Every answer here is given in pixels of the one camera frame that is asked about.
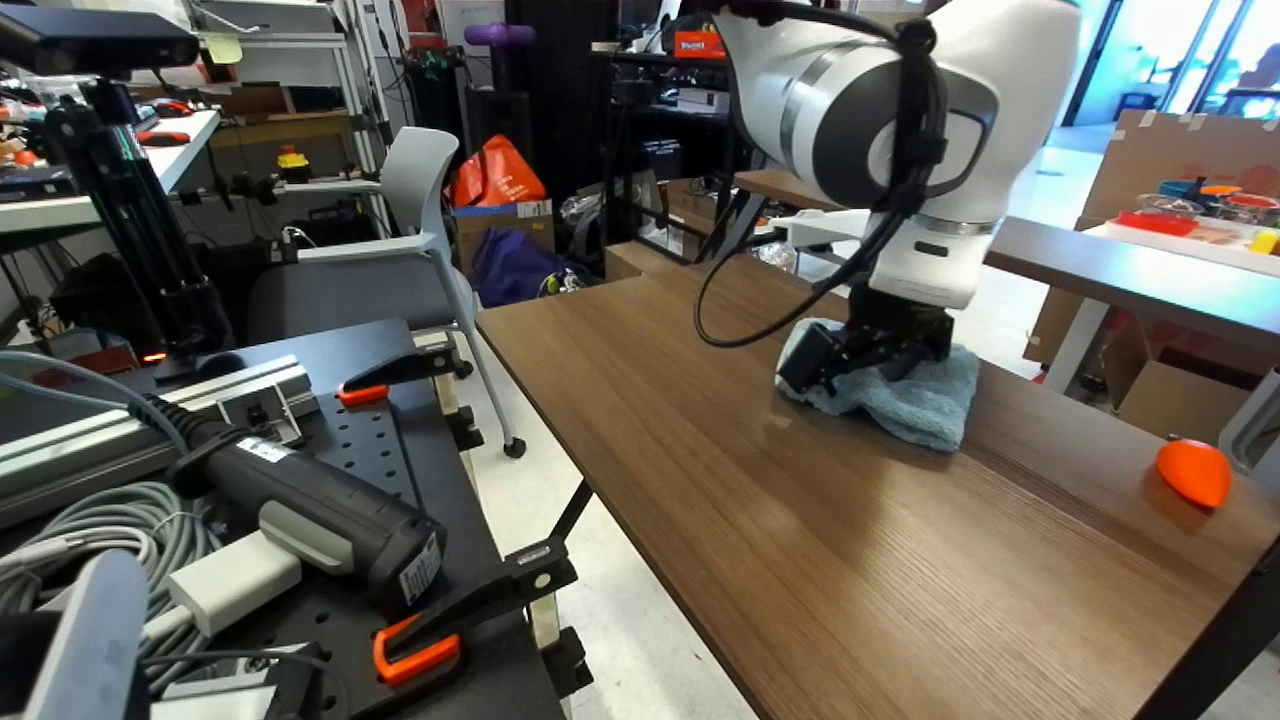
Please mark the blue bag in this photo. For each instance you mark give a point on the blue bag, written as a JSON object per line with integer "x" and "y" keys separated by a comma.
{"x": 520, "y": 265}

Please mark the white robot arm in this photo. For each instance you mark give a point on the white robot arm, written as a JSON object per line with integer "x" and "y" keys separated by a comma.
{"x": 855, "y": 105}

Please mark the black handheld device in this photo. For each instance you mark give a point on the black handheld device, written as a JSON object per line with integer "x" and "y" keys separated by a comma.
{"x": 333, "y": 513}

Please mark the grey rounded object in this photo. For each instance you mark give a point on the grey rounded object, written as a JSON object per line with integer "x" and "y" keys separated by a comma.
{"x": 85, "y": 643}

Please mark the white work table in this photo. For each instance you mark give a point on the white work table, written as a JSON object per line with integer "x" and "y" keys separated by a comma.
{"x": 174, "y": 146}

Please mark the white adapter block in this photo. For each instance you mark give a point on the white adapter block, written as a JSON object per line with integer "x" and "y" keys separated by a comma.
{"x": 232, "y": 584}

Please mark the purple round object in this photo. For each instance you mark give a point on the purple round object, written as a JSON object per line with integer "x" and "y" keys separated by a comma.
{"x": 502, "y": 39}

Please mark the brown cardboard box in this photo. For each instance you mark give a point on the brown cardboard box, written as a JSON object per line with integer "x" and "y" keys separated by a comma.
{"x": 506, "y": 229}
{"x": 1180, "y": 400}

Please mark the orange storage crate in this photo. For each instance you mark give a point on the orange storage crate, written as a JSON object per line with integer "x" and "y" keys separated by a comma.
{"x": 697, "y": 44}

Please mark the black stereo camera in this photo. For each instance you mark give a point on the black stereo camera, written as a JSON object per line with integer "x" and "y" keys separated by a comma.
{"x": 92, "y": 39}

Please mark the yellow black small item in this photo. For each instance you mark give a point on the yellow black small item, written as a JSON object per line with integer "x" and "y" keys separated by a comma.
{"x": 293, "y": 167}

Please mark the black camera tripod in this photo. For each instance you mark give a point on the black camera tripod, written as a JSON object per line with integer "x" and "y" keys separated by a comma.
{"x": 133, "y": 212}

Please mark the light blue towel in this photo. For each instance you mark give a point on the light blue towel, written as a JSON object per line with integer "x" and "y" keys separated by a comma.
{"x": 920, "y": 406}

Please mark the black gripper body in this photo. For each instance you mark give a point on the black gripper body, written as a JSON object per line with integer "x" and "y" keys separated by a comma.
{"x": 896, "y": 331}

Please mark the aluminium extrusion rail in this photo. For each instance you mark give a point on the aluminium extrusion rail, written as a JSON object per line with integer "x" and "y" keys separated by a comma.
{"x": 133, "y": 427}

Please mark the brown wooden table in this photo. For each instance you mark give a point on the brown wooden table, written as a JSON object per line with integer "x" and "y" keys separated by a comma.
{"x": 1221, "y": 632}

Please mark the white shelving unit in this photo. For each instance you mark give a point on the white shelving unit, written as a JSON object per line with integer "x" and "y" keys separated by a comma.
{"x": 307, "y": 52}

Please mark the orange bag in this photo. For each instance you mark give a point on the orange bag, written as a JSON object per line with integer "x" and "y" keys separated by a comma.
{"x": 498, "y": 175}

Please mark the brown cardboard panel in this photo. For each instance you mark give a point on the brown cardboard panel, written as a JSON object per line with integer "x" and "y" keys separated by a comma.
{"x": 1173, "y": 152}

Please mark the grey plastic chair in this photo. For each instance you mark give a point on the grey plastic chair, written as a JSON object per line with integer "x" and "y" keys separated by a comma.
{"x": 384, "y": 274}

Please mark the red orange toy pile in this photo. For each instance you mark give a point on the red orange toy pile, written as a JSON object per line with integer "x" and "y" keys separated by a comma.
{"x": 1201, "y": 212}

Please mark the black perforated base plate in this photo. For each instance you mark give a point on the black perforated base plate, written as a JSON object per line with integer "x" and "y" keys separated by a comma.
{"x": 384, "y": 466}

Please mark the long wooden side table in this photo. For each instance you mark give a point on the long wooden side table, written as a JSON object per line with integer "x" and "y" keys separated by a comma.
{"x": 1135, "y": 274}

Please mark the round orange object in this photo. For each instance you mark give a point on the round orange object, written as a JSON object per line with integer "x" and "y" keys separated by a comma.
{"x": 1197, "y": 475}

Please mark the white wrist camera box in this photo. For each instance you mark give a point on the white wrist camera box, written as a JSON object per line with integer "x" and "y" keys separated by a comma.
{"x": 834, "y": 229}

